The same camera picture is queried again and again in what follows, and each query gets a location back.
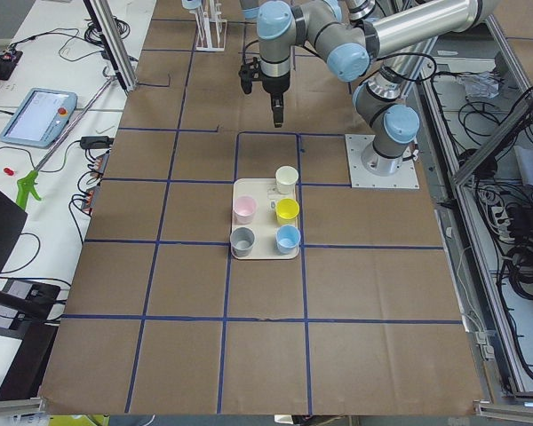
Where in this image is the sky blue cup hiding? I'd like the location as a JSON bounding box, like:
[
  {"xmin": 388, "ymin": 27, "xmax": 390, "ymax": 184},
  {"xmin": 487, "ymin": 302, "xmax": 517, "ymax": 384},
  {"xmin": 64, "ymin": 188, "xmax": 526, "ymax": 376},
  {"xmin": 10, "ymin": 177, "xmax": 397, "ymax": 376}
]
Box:
[{"xmin": 275, "ymin": 225, "xmax": 301, "ymax": 255}]

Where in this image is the yellow cup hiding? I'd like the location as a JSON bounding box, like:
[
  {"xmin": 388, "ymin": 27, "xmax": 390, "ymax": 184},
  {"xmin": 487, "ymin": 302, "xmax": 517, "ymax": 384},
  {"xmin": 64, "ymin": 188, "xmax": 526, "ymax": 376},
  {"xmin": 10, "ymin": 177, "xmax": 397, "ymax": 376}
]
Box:
[{"xmin": 275, "ymin": 198, "xmax": 300, "ymax": 225}]

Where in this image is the light blue cup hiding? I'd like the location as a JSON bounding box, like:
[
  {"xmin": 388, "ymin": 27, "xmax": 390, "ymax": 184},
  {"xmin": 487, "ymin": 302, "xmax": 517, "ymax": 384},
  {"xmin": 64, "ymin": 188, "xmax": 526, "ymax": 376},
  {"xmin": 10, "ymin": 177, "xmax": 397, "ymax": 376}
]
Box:
[{"xmin": 181, "ymin": 0, "xmax": 202, "ymax": 11}]

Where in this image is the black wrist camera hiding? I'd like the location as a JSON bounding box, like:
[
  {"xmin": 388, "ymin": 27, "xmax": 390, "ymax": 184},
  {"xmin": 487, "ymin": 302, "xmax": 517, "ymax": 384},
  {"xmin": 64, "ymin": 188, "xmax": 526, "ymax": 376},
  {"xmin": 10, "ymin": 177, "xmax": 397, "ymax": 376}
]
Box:
[{"xmin": 238, "ymin": 57, "xmax": 262, "ymax": 95}]

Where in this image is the white wire cup rack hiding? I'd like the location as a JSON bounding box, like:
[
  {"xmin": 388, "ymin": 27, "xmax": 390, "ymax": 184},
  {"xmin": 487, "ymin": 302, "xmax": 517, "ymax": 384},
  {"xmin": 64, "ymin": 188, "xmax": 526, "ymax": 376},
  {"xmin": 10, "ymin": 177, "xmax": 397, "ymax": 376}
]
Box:
[{"xmin": 195, "ymin": 0, "xmax": 227, "ymax": 52}]

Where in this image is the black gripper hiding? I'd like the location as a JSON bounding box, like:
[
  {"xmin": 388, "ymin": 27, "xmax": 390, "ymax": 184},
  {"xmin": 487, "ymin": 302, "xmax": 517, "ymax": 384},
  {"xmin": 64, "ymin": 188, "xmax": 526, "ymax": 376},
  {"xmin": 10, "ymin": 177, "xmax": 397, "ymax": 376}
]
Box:
[{"xmin": 262, "ymin": 73, "xmax": 290, "ymax": 128}]

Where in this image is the aluminium frame post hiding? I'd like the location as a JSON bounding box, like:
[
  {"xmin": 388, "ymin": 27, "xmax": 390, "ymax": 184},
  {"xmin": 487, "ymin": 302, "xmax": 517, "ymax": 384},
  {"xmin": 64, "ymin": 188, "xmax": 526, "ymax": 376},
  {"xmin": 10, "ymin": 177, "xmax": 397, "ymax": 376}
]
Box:
[{"xmin": 84, "ymin": 0, "xmax": 138, "ymax": 92}]

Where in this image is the black power adapter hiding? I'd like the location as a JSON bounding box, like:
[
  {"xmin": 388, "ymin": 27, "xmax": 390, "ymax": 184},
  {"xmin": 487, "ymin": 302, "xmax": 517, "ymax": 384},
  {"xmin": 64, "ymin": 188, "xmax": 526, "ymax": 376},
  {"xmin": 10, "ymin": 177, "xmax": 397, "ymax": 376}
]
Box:
[{"xmin": 79, "ymin": 136, "xmax": 114, "ymax": 150}]

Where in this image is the reacher grabber tool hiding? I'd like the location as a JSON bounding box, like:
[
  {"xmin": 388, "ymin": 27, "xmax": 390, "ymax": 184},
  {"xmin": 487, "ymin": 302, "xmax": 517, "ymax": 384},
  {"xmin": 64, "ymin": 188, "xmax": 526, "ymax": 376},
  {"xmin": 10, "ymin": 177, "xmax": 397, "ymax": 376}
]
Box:
[{"xmin": 16, "ymin": 75, "xmax": 116, "ymax": 210}]

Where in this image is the pink cup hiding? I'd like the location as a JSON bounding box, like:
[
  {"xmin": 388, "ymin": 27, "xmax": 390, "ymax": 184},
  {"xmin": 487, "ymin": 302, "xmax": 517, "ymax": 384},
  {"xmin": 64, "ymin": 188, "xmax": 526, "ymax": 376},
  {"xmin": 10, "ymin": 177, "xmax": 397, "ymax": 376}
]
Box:
[{"xmin": 233, "ymin": 195, "xmax": 258, "ymax": 225}]

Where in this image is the cream white cup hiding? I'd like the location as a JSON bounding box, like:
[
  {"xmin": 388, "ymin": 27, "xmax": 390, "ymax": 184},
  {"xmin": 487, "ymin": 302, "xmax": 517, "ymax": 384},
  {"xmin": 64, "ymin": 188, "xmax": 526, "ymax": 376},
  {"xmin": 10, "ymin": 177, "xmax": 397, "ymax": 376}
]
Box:
[{"xmin": 275, "ymin": 165, "xmax": 299, "ymax": 194}]

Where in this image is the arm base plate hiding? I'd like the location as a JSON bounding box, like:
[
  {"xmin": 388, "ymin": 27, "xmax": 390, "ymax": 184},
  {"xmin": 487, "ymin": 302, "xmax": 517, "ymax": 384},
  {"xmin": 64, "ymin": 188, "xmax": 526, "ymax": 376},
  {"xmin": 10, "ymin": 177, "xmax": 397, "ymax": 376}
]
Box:
[{"xmin": 345, "ymin": 134, "xmax": 419, "ymax": 191}]

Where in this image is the blue teach pendant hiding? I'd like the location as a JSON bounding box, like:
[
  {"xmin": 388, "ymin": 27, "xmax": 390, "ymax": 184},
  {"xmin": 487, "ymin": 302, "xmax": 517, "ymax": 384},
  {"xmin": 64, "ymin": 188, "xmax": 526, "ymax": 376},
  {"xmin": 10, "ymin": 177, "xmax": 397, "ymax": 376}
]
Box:
[{"xmin": 0, "ymin": 88, "xmax": 77, "ymax": 148}]

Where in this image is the beige cup tray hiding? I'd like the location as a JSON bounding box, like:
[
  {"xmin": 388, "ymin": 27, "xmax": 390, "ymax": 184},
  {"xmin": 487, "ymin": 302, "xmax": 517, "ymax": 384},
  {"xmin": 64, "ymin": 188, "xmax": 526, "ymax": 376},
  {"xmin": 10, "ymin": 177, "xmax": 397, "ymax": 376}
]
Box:
[{"xmin": 231, "ymin": 178, "xmax": 299, "ymax": 260}]

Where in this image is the grey cup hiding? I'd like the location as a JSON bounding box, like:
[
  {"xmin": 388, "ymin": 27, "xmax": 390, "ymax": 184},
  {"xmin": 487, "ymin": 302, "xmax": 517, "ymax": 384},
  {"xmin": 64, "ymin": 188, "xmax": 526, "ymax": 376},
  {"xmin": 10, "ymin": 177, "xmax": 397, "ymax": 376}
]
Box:
[{"xmin": 230, "ymin": 226, "xmax": 255, "ymax": 258}]

